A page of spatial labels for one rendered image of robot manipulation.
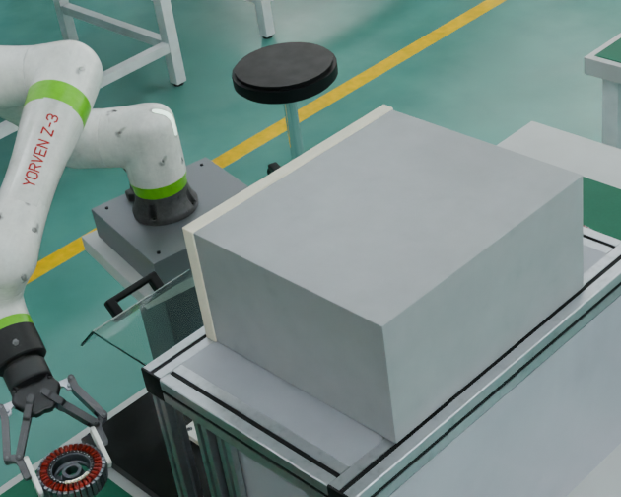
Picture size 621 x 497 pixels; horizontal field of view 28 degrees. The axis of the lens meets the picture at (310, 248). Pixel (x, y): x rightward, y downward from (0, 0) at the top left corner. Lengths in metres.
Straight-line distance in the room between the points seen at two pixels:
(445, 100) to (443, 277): 3.25
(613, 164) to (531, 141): 0.22
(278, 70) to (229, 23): 1.83
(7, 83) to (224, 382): 0.80
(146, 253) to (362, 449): 1.10
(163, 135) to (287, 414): 1.05
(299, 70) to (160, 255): 1.41
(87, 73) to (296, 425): 0.86
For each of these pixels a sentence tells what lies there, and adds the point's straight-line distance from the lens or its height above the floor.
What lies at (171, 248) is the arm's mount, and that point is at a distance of 2.66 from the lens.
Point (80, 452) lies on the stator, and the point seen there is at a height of 0.90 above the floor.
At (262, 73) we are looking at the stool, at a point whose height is 0.56.
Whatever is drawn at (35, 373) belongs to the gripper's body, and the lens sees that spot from 2.11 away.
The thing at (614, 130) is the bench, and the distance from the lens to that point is 3.51.
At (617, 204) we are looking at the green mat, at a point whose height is 0.75.
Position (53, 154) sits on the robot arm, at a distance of 2.18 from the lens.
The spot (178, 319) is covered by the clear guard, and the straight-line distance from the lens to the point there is 2.04.
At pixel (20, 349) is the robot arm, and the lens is 2.11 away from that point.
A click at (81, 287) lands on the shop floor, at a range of 4.11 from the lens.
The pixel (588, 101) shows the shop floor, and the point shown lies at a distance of 4.77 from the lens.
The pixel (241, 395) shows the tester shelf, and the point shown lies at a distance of 1.79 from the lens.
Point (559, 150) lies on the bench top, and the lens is 2.99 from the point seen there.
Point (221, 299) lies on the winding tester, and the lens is 1.81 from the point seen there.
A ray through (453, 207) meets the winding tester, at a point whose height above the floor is 1.32.
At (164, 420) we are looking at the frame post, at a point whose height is 0.99.
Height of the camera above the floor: 2.27
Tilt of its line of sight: 34 degrees down
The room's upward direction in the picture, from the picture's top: 9 degrees counter-clockwise
